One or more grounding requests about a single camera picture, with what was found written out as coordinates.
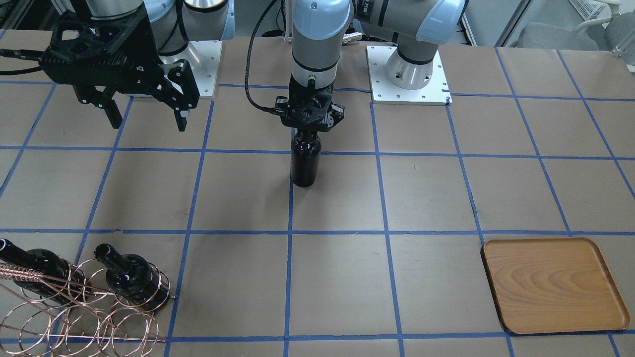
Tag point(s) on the copper wire bottle basket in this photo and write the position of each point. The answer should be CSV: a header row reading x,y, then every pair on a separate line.
x,y
96,322

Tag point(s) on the wooden tray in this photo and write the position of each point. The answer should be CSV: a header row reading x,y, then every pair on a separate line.
x,y
553,286

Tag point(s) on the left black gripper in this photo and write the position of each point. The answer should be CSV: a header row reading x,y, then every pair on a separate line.
x,y
338,111

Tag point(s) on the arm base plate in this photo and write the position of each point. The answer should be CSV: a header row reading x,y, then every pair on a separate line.
x,y
204,58
395,81

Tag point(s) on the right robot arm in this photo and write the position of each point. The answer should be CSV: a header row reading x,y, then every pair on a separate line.
x,y
174,23

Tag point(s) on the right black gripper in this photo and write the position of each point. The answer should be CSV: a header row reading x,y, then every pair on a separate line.
x,y
147,42

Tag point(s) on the dark wine bottle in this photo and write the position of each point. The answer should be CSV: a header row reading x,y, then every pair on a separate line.
x,y
304,161
130,277
37,260

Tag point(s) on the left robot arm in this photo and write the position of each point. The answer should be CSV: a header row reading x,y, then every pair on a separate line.
x,y
416,27

